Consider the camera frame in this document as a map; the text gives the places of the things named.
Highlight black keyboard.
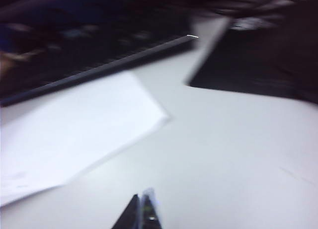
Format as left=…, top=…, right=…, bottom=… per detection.
left=0, top=35, right=199, bottom=108

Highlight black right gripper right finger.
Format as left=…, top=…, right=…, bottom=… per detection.
left=139, top=188, right=164, bottom=229

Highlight white wrinkled paper sheet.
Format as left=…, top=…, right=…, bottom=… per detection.
left=0, top=72, right=172, bottom=207

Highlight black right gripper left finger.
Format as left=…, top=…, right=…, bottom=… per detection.
left=111, top=194, right=140, bottom=229

